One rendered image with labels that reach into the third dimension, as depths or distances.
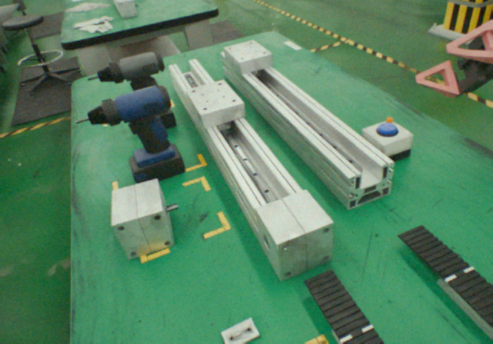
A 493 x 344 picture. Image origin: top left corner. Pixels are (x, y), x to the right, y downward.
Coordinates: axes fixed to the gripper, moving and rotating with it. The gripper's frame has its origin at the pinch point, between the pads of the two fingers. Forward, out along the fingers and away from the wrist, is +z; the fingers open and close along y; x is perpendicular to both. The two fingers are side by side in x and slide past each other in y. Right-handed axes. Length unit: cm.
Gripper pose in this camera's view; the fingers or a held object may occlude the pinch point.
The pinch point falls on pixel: (434, 65)
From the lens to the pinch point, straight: 70.2
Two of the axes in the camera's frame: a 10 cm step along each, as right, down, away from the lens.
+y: 0.4, -2.7, -9.6
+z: -9.9, 0.9, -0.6
